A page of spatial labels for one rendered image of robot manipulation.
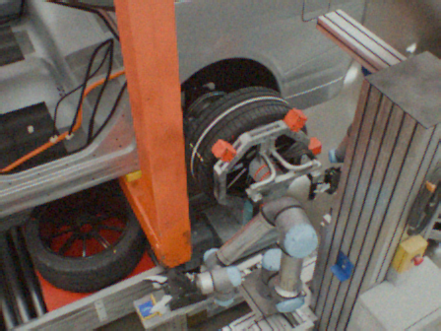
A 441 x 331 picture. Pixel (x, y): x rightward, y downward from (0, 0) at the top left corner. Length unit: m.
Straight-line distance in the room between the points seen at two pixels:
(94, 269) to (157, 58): 1.41
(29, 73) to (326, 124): 2.27
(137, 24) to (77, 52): 1.66
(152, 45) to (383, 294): 1.20
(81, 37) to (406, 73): 2.39
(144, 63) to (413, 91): 0.91
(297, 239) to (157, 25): 0.87
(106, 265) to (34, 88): 1.18
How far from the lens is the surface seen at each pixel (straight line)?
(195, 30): 2.69
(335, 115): 4.60
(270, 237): 3.50
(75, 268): 3.07
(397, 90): 1.62
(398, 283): 2.15
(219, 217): 3.52
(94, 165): 2.95
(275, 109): 2.81
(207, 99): 3.13
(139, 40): 1.93
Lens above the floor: 3.01
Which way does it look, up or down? 47 degrees down
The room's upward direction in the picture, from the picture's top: straight up
